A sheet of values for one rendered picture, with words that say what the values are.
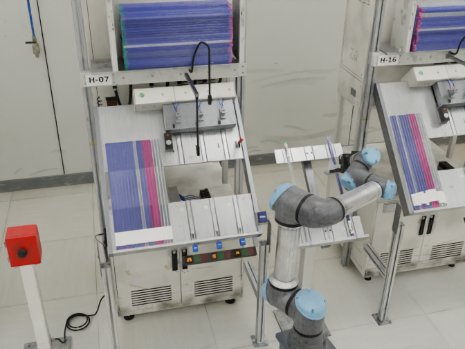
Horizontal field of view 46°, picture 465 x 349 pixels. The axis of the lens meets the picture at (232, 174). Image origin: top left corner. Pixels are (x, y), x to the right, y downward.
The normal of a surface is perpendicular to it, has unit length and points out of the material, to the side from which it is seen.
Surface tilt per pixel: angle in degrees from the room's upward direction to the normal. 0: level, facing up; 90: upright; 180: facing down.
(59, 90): 90
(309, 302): 7
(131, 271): 90
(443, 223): 90
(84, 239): 0
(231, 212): 43
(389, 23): 90
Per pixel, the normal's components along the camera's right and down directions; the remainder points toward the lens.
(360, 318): 0.01, -0.88
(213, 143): 0.17, -0.33
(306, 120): 0.24, 0.47
